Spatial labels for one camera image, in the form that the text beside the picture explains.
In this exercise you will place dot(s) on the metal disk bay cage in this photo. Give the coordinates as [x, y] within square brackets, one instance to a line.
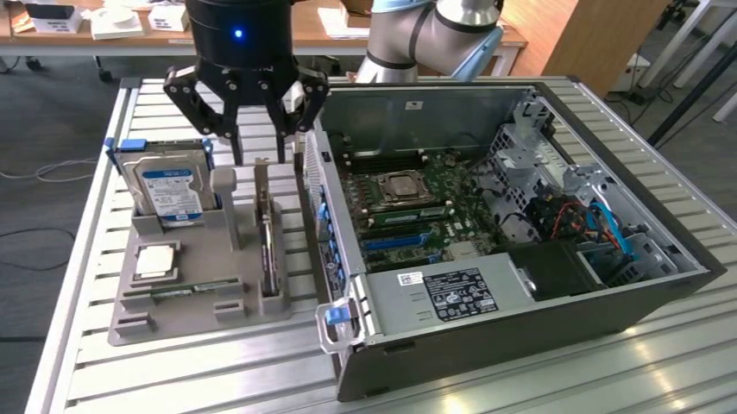
[518, 172]

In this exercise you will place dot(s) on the small white box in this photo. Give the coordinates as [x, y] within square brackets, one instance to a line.
[169, 21]

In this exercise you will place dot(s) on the grey parts rack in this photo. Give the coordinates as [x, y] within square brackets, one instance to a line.
[195, 310]

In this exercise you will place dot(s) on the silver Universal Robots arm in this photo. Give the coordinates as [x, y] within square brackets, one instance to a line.
[396, 34]

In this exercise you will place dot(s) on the spare green RAM stick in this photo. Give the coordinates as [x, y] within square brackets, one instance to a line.
[172, 293]

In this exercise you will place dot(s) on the stack of papers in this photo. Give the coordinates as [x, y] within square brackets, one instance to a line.
[339, 26]

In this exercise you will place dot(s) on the installed green RAM stick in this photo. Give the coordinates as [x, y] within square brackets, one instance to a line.
[414, 215]

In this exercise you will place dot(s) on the grey power supply unit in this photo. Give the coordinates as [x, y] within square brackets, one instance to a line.
[396, 302]

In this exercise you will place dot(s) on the white round-topped object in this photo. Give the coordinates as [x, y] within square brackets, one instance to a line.
[115, 28]

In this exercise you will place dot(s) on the installed CPU chip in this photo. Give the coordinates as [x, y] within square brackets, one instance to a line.
[403, 186]

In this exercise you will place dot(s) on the hard disk with blue carrier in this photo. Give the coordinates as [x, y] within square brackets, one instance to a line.
[167, 190]

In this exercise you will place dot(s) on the metal CPU socket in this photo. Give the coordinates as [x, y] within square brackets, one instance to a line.
[431, 196]

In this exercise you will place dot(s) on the green motherboard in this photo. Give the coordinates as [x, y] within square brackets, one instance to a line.
[466, 202]

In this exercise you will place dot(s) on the wooden desk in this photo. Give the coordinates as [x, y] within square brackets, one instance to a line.
[311, 41]
[75, 39]

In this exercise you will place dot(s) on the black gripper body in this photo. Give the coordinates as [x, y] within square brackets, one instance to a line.
[242, 26]

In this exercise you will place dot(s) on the black caster wheel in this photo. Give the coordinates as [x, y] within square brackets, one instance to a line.
[33, 64]
[105, 75]

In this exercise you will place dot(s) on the white box with black device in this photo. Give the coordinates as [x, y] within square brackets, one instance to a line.
[55, 25]

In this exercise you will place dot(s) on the long PCIe expansion slot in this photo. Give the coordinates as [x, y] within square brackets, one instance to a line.
[396, 242]
[403, 259]

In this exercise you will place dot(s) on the blue case latch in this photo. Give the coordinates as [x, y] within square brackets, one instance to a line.
[335, 317]

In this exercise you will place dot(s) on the Nvidia graphics card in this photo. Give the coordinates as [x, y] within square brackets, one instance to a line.
[267, 241]

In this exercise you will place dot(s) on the white table frame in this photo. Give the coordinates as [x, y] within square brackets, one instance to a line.
[728, 103]

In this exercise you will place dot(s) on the white floor device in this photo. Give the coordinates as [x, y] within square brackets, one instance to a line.
[633, 73]

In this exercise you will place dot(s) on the brown cardboard piece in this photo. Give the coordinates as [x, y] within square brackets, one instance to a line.
[20, 21]

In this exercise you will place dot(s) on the cardboard box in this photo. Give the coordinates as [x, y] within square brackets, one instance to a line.
[356, 6]

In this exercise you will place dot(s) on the open black PC case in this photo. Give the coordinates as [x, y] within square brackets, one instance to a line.
[489, 345]

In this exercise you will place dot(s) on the spare CPU chip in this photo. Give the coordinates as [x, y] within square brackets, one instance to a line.
[155, 261]

